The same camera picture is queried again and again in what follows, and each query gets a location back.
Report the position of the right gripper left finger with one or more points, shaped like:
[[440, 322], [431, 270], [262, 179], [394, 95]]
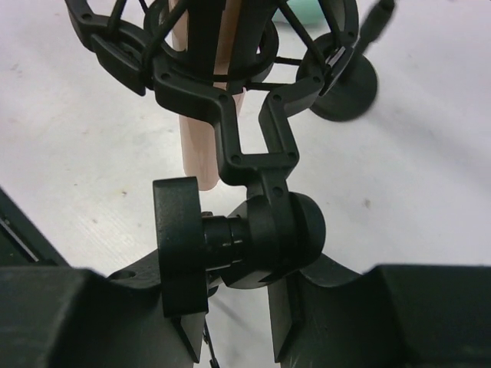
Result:
[[54, 316]]

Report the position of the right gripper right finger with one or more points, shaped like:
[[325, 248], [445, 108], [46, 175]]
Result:
[[399, 315]]

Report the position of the pink microphone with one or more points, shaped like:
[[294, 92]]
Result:
[[204, 43]]

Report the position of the black tripod shock-mount stand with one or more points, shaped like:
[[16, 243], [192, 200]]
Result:
[[274, 232]]

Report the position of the teal microphone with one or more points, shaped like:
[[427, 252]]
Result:
[[308, 12]]

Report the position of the black round-base clip stand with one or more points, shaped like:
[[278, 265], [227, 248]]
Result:
[[351, 82]]

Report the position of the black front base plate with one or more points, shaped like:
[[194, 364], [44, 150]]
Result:
[[22, 244]]

